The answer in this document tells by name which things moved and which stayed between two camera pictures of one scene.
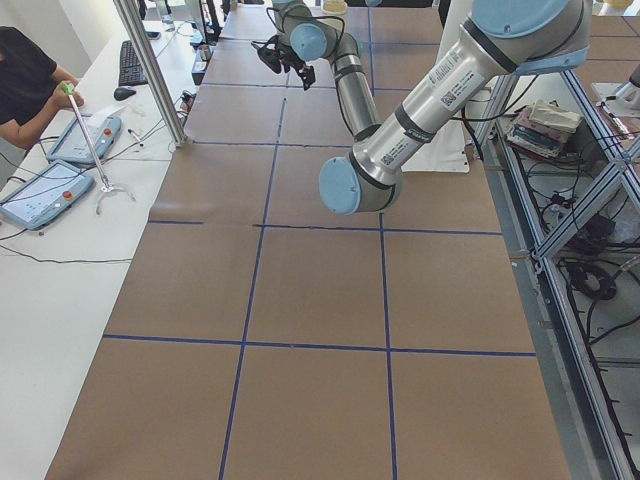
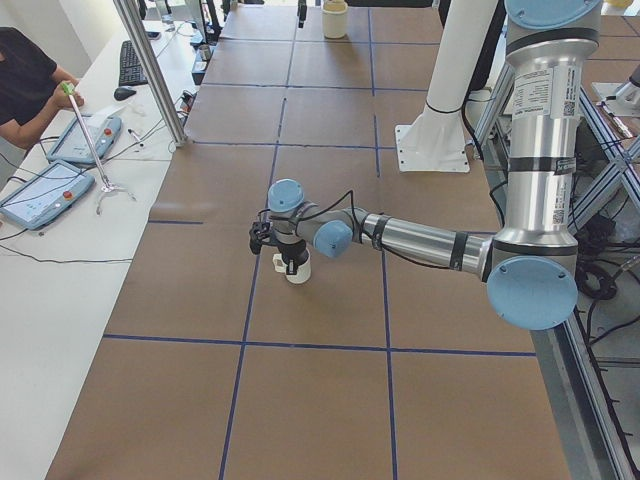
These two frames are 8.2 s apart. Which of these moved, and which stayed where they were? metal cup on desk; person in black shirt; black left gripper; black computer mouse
Moved: black left gripper
Stayed: black computer mouse; person in black shirt; metal cup on desk
